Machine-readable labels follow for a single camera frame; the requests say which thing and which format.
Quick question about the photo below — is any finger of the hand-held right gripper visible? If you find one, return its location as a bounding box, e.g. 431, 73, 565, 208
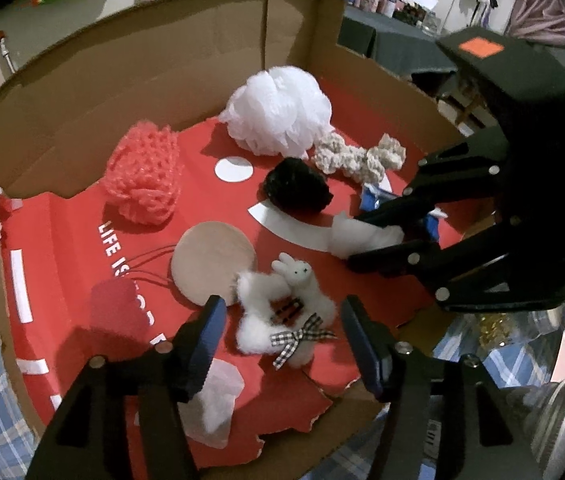
355, 127, 511, 231
350, 210, 565, 311

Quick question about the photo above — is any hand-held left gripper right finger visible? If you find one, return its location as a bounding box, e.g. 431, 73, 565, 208
340, 295, 546, 480

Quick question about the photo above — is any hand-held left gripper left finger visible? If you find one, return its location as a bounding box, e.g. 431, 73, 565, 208
25, 294, 228, 480

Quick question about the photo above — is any white tissue paper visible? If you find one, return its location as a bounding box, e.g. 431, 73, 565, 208
177, 360, 246, 450

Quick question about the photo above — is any blue and white cloth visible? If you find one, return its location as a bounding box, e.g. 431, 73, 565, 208
360, 182, 448, 241

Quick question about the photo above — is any beige powder puff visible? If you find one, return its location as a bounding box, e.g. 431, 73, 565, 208
171, 221, 256, 307

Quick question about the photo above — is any cream crochet scrunchie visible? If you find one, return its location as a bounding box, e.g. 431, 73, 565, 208
311, 132, 407, 184

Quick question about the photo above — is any red round pad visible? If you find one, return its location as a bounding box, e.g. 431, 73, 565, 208
90, 277, 150, 331

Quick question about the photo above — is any white fluffy cotton ball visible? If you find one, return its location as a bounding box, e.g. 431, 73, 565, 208
330, 212, 406, 260

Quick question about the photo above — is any black fuzzy scrunchie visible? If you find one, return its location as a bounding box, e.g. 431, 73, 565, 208
261, 156, 334, 216

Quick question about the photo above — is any white mesh bath pouf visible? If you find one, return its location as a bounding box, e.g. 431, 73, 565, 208
219, 65, 333, 160

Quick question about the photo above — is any orange mesh bath sponge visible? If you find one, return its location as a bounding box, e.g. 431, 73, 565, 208
102, 121, 183, 226

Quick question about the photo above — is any cardboard box red inside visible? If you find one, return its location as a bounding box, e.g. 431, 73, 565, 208
0, 0, 493, 480

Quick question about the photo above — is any clear jar of gold capsules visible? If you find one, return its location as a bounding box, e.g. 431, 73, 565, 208
477, 310, 563, 351

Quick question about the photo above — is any glass jar with metal lid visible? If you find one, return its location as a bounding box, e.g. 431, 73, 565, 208
505, 375, 565, 480

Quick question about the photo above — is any makeup brush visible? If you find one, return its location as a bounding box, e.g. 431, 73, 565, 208
0, 30, 18, 76

